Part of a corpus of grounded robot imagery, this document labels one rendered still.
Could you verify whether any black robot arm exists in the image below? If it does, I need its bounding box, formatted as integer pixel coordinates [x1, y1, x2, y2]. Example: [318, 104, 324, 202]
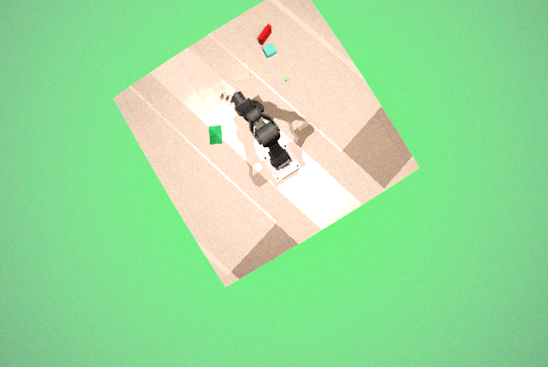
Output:
[231, 92, 292, 171]

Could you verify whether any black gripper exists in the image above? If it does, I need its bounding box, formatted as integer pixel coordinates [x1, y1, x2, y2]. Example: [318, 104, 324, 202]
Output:
[243, 117, 265, 131]

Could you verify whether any red flat block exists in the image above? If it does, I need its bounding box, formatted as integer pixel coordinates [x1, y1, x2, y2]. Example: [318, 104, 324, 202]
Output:
[258, 24, 271, 45]

